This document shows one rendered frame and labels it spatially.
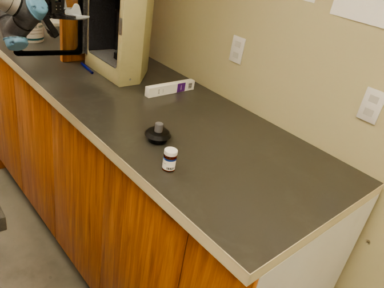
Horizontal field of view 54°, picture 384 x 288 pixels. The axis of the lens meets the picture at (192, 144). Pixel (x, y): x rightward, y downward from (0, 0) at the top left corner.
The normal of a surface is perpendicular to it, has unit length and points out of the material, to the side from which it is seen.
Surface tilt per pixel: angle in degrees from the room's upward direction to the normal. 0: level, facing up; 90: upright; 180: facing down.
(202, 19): 90
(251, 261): 0
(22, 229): 0
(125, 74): 90
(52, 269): 0
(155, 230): 90
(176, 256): 90
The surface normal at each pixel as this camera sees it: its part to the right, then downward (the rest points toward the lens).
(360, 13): -0.75, 0.22
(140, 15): 0.65, 0.45
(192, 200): 0.15, -0.86
